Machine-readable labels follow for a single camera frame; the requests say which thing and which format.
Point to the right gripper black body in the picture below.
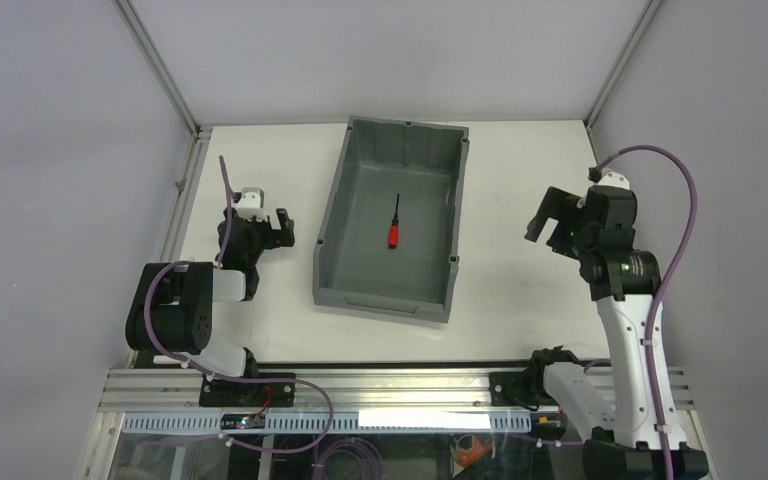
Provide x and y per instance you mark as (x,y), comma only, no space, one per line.
(562,218)

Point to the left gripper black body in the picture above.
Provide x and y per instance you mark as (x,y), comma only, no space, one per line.
(272,232)

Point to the red handled screwdriver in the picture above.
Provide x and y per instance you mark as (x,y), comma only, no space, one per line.
(394,232)

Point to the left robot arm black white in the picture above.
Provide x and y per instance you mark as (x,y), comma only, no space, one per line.
(171,313)

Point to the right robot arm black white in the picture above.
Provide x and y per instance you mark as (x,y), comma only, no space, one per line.
(639,435)

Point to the grey plastic storage bin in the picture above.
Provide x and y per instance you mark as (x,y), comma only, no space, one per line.
(353,268)

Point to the orange object below table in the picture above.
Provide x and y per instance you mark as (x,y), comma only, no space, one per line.
(467,449)

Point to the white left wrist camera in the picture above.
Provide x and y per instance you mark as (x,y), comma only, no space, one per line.
(248,204)

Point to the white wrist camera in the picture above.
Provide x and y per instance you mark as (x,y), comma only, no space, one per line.
(608,178)
(248,204)

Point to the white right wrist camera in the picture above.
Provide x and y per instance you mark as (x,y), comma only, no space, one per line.
(608,178)

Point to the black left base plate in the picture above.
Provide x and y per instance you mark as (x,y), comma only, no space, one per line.
(279,392)

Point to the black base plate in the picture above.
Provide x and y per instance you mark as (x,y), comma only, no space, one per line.
(518,389)
(279,392)

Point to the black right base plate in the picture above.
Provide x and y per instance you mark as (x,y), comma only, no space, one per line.
(518,389)

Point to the aluminium mounting rail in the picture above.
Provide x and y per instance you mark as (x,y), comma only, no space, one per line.
(177,390)

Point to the white slotted cable duct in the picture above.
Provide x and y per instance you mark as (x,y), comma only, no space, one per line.
(367,421)

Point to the right aluminium frame post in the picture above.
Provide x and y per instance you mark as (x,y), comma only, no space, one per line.
(634,40)

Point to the aluminium frame post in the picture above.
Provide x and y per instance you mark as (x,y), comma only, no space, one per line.
(634,40)
(151,54)

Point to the left aluminium frame post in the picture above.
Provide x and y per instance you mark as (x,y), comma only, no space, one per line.
(151,54)

